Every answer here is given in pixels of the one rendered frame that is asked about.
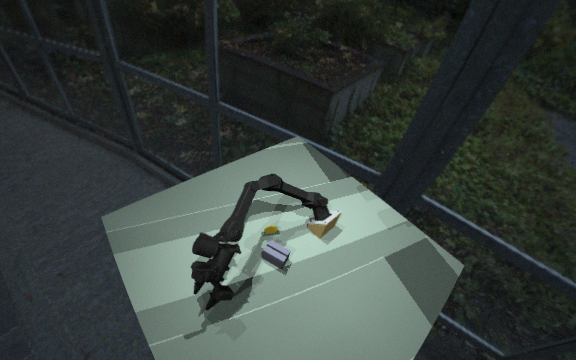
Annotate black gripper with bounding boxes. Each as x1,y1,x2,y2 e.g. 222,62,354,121
191,258,234,310

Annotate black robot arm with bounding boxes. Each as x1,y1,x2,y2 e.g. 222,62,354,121
191,174,332,284

